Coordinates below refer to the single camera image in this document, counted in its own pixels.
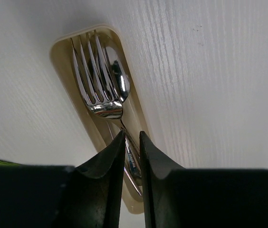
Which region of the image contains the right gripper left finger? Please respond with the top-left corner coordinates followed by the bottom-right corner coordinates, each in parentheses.
top-left (0, 132), bottom-right (125, 228)

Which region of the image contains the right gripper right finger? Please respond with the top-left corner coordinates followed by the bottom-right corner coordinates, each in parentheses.
top-left (139, 132), bottom-right (268, 228)

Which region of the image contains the silver fork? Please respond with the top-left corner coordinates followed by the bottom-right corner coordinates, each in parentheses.
top-left (72, 30), bottom-right (143, 198)

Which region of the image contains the beige cutlery tray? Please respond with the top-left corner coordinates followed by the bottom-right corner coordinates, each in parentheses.
top-left (50, 25), bottom-right (148, 214)

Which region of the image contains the silver spoon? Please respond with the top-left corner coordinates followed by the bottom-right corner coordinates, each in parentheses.
top-left (102, 36), bottom-right (141, 178)

